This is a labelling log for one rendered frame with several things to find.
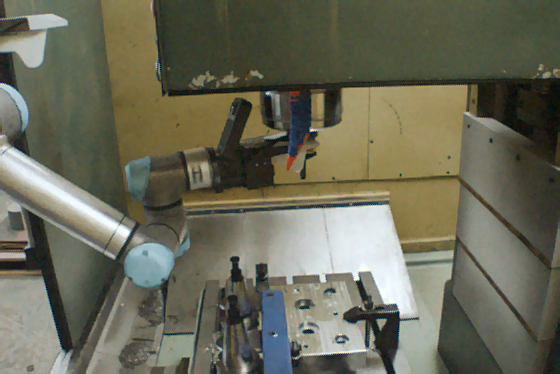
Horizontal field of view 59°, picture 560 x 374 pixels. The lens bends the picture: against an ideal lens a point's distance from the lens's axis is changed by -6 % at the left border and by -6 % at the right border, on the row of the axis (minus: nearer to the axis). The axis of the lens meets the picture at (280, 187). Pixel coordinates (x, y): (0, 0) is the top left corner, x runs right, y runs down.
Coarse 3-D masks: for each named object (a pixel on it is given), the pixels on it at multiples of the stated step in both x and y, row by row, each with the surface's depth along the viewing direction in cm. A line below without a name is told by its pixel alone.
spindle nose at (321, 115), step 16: (272, 96) 94; (288, 96) 92; (320, 96) 93; (336, 96) 95; (272, 112) 95; (288, 112) 93; (320, 112) 94; (336, 112) 96; (272, 128) 97; (288, 128) 95; (320, 128) 95
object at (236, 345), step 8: (240, 320) 70; (224, 328) 70; (232, 328) 69; (240, 328) 69; (224, 336) 70; (232, 336) 69; (240, 336) 70; (248, 336) 71; (224, 344) 71; (232, 344) 70; (240, 344) 70; (248, 344) 71; (224, 352) 71; (232, 352) 70; (240, 352) 70; (248, 352) 71; (224, 360) 71; (232, 360) 70; (240, 360) 70; (248, 360) 71; (232, 368) 71; (240, 368) 71
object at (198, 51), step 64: (192, 0) 62; (256, 0) 63; (320, 0) 63; (384, 0) 63; (448, 0) 64; (512, 0) 64; (192, 64) 65; (256, 64) 66; (320, 64) 66; (384, 64) 66; (448, 64) 67; (512, 64) 67
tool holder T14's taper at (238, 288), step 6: (228, 282) 80; (234, 282) 79; (240, 282) 80; (228, 288) 80; (234, 288) 80; (240, 288) 80; (246, 288) 81; (228, 294) 80; (234, 294) 80; (240, 294) 80; (246, 294) 81; (240, 300) 80; (246, 300) 81; (228, 306) 81; (240, 306) 80; (246, 306) 81; (240, 312) 80; (246, 312) 81; (252, 312) 82; (246, 318) 81
